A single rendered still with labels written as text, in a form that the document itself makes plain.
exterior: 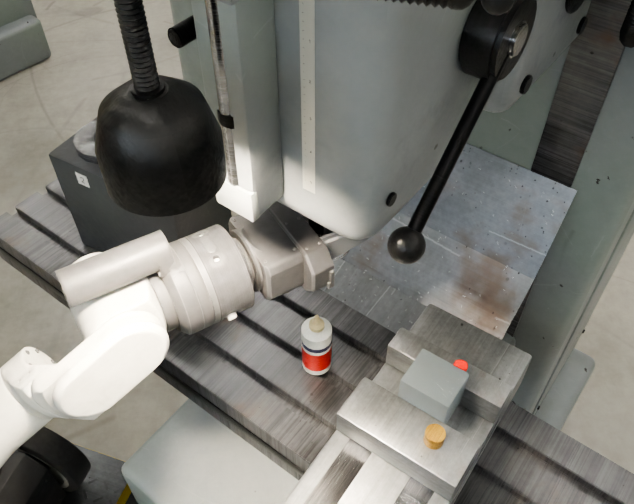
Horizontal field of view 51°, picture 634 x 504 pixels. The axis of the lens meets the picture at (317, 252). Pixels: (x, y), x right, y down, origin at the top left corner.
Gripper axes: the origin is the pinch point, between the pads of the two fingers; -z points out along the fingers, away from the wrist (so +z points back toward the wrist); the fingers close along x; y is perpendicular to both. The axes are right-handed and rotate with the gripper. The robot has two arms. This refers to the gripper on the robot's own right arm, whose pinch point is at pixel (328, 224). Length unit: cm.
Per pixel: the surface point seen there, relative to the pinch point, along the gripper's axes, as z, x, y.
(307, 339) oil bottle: 1.9, 1.3, 21.1
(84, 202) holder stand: 18.6, 37.1, 18.1
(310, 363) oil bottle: 1.6, 1.0, 26.4
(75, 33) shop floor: -28, 278, 122
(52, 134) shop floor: 5, 204, 122
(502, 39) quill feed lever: -6.6, -11.3, -24.8
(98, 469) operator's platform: 34, 32, 82
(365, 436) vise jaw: 3.6, -14.2, 19.3
